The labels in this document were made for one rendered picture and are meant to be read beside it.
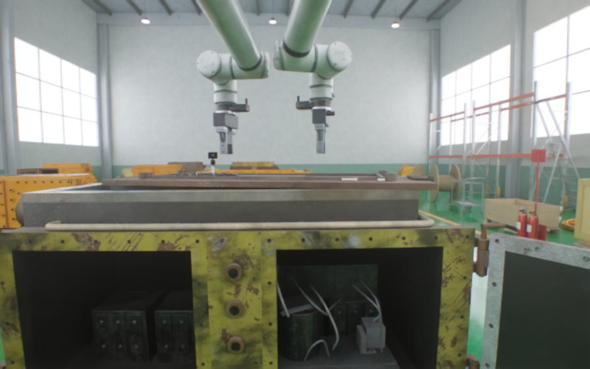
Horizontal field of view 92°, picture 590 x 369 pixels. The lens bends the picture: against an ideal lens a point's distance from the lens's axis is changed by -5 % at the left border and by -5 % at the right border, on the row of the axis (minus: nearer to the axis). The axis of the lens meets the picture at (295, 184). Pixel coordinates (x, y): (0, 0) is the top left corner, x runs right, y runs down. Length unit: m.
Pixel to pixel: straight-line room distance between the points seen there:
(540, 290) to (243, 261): 0.81
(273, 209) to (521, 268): 0.72
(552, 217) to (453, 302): 6.40
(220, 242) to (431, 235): 0.63
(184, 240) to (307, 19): 0.69
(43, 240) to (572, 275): 1.44
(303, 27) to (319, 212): 0.53
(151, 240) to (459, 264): 0.94
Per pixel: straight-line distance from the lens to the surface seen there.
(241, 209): 0.97
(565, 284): 1.02
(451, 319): 1.14
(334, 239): 0.92
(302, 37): 0.90
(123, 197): 1.08
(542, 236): 6.54
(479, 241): 1.07
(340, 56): 1.01
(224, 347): 1.06
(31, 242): 1.18
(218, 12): 0.80
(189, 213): 1.01
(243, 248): 0.92
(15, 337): 1.33
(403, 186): 1.05
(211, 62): 1.09
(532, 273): 1.03
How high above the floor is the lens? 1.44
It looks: 5 degrees down
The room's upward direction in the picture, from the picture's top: straight up
